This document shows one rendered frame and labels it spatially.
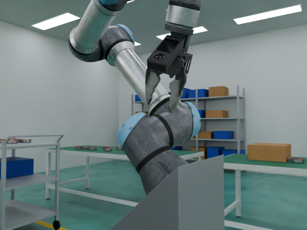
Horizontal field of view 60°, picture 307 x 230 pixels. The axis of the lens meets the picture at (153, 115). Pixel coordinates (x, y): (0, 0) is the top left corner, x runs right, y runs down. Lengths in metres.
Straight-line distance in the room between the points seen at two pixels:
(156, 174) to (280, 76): 6.16
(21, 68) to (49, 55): 0.84
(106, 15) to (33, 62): 6.19
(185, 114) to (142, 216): 0.34
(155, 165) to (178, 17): 0.36
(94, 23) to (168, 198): 0.49
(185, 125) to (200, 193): 0.23
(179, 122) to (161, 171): 0.17
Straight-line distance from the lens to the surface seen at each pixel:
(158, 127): 0.75
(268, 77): 6.77
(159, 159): 0.70
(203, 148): 6.59
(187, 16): 0.64
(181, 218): 0.58
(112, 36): 1.00
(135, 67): 0.92
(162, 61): 0.58
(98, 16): 0.74
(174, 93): 0.67
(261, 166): 2.50
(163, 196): 0.58
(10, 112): 6.47
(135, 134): 0.73
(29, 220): 2.98
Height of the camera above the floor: 1.09
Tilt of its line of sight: 2 degrees up
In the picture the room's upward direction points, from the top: straight up
